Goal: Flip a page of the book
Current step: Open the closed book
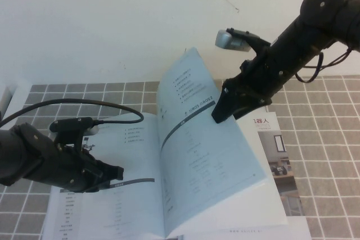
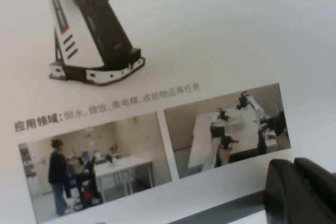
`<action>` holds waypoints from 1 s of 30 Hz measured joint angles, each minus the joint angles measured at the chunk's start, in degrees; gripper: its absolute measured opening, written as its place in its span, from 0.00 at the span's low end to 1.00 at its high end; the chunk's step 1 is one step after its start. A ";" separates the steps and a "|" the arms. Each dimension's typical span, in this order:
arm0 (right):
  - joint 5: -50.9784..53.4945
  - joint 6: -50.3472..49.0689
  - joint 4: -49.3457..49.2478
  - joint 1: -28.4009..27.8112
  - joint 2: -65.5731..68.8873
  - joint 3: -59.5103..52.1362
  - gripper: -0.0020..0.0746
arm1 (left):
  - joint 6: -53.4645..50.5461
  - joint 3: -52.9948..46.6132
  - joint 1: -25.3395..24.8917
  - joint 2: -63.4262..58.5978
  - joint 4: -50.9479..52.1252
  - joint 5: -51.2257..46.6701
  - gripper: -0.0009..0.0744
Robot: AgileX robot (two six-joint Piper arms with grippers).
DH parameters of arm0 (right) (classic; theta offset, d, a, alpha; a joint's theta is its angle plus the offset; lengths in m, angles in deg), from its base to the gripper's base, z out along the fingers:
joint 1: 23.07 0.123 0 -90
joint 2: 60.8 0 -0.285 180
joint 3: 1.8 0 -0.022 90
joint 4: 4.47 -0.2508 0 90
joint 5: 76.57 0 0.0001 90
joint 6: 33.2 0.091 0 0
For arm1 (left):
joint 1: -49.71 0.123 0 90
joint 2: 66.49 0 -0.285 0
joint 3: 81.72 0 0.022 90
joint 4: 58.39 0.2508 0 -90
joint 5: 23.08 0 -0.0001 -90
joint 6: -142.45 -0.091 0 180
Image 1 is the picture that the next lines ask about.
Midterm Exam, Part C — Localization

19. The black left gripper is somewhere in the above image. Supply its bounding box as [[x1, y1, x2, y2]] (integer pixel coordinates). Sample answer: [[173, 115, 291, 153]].
[[41, 143, 125, 194]]

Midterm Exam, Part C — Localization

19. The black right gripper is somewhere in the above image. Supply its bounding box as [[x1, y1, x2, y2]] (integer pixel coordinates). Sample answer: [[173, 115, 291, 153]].
[[210, 45, 296, 125]]

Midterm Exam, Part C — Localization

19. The white-paged book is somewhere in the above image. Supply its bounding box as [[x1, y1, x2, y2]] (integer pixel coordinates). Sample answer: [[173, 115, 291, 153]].
[[42, 46, 289, 240]]

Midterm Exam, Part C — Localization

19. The robotics brochure with red title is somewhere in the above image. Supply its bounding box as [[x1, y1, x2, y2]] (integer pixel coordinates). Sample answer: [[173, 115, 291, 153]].
[[182, 110, 312, 240]]

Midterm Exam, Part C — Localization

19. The gray white-grid tablecloth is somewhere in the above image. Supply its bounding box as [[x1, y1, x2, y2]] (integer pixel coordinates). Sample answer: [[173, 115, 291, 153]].
[[0, 75, 360, 240]]

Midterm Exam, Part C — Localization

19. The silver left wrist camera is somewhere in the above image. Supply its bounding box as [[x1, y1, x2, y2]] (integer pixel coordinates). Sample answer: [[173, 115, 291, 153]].
[[84, 125, 100, 136]]

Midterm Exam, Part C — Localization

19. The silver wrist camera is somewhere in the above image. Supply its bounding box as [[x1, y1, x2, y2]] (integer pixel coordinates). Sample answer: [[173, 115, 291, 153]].
[[215, 28, 253, 53], [84, 125, 100, 136]]

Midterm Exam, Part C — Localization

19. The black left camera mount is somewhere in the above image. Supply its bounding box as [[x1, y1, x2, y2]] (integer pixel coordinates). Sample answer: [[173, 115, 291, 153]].
[[49, 116, 95, 152]]

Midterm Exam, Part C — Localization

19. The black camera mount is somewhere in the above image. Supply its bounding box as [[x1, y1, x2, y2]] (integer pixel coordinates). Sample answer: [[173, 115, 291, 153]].
[[49, 116, 95, 152], [226, 27, 273, 57]]

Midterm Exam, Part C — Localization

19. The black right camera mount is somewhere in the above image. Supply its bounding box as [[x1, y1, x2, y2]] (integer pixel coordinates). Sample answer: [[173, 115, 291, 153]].
[[226, 27, 273, 57]]

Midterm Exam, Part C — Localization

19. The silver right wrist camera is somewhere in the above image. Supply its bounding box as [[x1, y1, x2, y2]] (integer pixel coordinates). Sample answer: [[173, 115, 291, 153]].
[[215, 28, 253, 53]]

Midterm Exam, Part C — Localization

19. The black left camera cable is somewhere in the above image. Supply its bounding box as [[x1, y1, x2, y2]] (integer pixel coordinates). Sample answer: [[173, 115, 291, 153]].
[[0, 98, 145, 128]]

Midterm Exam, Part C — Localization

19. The thin black wire loop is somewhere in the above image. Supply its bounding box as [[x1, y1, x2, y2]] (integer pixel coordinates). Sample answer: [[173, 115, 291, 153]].
[[294, 44, 354, 84]]

